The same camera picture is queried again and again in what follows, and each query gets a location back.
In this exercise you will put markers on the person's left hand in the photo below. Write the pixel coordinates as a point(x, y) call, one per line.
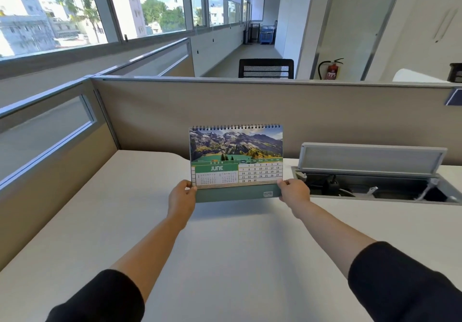
point(179, 203)

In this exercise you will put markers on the person's right hand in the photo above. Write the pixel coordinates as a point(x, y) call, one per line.
point(297, 194)

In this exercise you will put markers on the person's left thumb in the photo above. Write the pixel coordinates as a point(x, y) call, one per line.
point(191, 187)

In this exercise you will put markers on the person's right thumb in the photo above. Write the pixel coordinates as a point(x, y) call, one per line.
point(281, 184)

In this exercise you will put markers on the spiral desk calendar mountain photo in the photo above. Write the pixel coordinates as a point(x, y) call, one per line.
point(236, 163)

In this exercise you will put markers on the person's right forearm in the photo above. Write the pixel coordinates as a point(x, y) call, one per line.
point(361, 256)

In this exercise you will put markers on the person's left forearm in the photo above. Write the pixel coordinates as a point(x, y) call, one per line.
point(137, 260)

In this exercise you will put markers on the black power adapter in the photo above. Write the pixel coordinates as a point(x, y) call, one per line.
point(330, 185)

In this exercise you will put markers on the beige desk partition panel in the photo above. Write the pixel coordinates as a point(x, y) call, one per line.
point(274, 116)

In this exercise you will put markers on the black mesh office chair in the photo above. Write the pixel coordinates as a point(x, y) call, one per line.
point(266, 68)

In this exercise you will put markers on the red fire extinguisher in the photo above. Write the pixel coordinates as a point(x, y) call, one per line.
point(332, 70)

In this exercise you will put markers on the beige partition with glass pane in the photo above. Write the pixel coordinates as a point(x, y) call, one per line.
point(47, 163)

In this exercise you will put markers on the blue cart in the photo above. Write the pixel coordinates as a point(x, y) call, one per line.
point(267, 34)

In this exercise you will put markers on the frosted glass door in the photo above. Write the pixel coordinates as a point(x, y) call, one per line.
point(357, 26)

